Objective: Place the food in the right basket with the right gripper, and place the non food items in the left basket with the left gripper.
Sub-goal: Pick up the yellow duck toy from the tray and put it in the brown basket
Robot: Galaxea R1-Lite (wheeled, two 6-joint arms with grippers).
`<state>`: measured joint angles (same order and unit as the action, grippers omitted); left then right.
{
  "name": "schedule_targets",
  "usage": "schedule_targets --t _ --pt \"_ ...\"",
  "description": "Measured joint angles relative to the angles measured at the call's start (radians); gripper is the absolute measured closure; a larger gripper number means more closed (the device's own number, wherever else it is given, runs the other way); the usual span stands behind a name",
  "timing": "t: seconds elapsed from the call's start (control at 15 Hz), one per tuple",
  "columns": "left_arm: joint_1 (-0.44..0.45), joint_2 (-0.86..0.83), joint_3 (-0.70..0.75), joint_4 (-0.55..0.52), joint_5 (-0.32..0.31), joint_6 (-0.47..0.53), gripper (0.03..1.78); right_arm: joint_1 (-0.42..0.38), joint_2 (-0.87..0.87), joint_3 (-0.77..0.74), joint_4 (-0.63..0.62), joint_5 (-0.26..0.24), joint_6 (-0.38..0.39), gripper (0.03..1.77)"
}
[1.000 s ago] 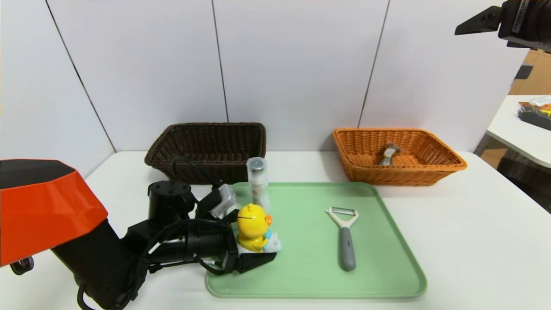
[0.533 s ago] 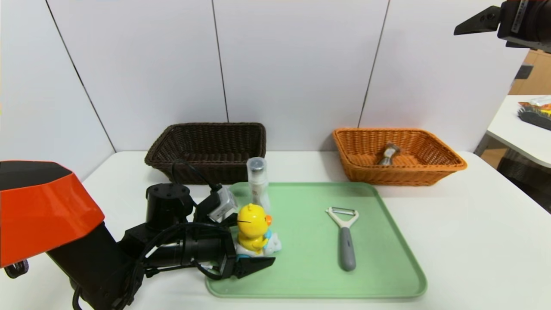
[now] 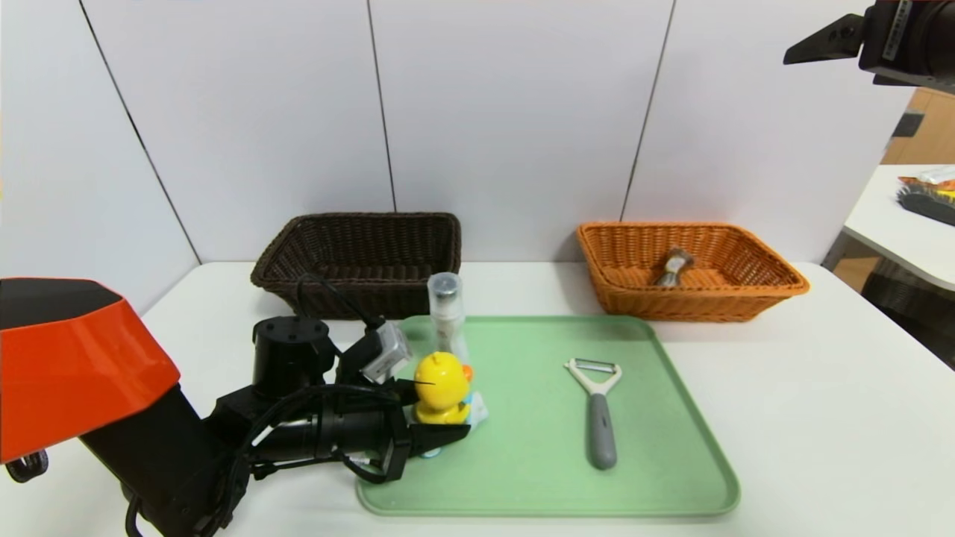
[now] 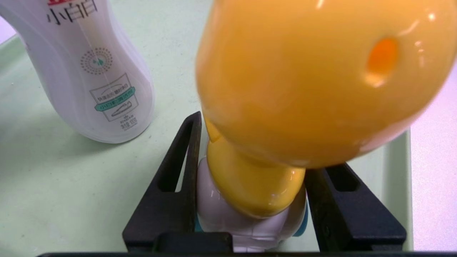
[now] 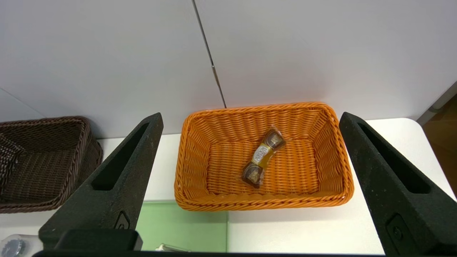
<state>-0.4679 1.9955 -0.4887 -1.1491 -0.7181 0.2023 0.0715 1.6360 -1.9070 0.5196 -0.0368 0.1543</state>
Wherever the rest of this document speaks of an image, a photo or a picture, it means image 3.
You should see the white side table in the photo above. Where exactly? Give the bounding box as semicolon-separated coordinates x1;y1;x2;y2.
821;164;955;293

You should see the wooden shelf unit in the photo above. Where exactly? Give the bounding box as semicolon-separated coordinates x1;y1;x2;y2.
880;88;955;166

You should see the yellow duck toy car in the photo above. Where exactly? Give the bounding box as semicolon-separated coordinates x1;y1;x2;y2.
412;352;489;457

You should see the green plastic tray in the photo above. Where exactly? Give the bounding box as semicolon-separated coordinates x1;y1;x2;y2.
357;315;741;517

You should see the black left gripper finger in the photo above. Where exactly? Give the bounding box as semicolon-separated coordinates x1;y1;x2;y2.
394;377;436;406
406;422;472;457

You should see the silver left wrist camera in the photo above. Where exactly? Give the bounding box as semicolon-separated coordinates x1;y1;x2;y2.
362;321;413;385

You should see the chocolate candy pack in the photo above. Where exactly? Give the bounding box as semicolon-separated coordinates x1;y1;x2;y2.
654;246;696;288

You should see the frosted clear plastic bottle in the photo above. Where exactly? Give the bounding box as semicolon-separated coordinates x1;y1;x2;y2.
427;273;469;366

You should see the dark brown wicker basket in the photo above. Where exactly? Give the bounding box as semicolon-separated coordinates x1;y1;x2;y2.
250;212;462;320

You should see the white peeler grey handle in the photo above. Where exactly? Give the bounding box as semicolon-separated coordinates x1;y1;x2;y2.
564;358;623;471

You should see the orange white snack packet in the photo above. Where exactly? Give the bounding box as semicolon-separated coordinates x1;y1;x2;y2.
898;167;955;189

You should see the black bristle brush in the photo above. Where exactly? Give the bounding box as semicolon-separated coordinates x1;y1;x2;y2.
895;185;955;227

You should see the orange wicker basket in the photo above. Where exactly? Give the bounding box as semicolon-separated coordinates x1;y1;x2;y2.
576;222;811;323

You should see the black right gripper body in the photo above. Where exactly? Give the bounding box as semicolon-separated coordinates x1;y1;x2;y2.
858;0;955;95

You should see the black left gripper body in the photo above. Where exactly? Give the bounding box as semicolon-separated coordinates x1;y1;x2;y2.
316;380;413;485

